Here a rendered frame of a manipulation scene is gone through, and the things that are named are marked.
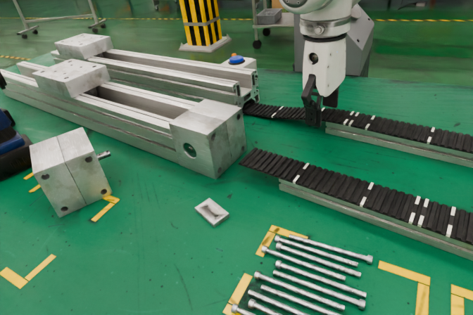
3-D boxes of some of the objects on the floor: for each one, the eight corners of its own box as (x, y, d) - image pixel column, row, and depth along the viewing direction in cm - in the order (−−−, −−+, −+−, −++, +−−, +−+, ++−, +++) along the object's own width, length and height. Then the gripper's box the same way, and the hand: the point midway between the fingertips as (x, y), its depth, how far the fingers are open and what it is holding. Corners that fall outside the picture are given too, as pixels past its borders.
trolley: (340, 32, 378) (346, -68, 323) (338, 47, 335) (345, -66, 280) (256, 35, 409) (248, -56, 355) (245, 49, 366) (234, -51, 312)
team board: (18, 40, 559) (-48, -96, 453) (37, 32, 600) (-20, -94, 494) (95, 34, 530) (43, -113, 424) (109, 26, 570) (65, -110, 465)
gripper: (324, 15, 63) (322, 95, 72) (281, 41, 52) (285, 131, 61) (362, 15, 59) (355, 100, 68) (325, 45, 48) (322, 141, 57)
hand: (322, 110), depth 64 cm, fingers open, 8 cm apart
